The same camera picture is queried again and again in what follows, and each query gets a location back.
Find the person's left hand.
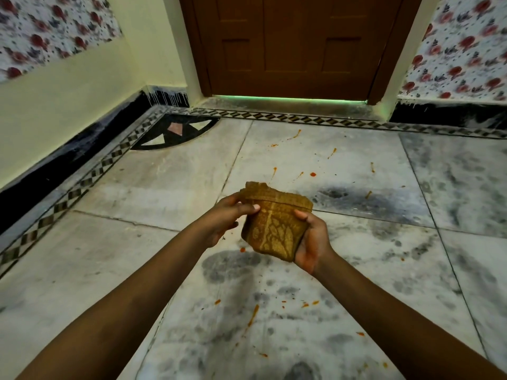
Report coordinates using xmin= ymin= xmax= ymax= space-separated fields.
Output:
xmin=196 ymin=192 xmax=261 ymax=248

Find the person's right hand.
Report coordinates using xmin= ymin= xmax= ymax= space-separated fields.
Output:
xmin=293 ymin=210 xmax=334 ymax=276

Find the yellow-brown patterned cloth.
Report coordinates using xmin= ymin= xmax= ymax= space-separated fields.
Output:
xmin=240 ymin=181 xmax=314 ymax=263

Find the person's left forearm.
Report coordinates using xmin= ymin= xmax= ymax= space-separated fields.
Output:
xmin=16 ymin=223 xmax=210 ymax=380

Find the person's right forearm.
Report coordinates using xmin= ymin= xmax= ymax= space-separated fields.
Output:
xmin=313 ymin=251 xmax=507 ymax=380

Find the brown wooden door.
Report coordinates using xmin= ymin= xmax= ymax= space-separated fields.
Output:
xmin=193 ymin=0 xmax=412 ymax=102

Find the brown wooden door frame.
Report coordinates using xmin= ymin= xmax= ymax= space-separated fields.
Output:
xmin=178 ymin=0 xmax=424 ymax=106

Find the floral patterned wall sheet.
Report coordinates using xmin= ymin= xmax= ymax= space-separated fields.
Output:
xmin=0 ymin=0 xmax=123 ymax=83
xmin=398 ymin=0 xmax=507 ymax=104

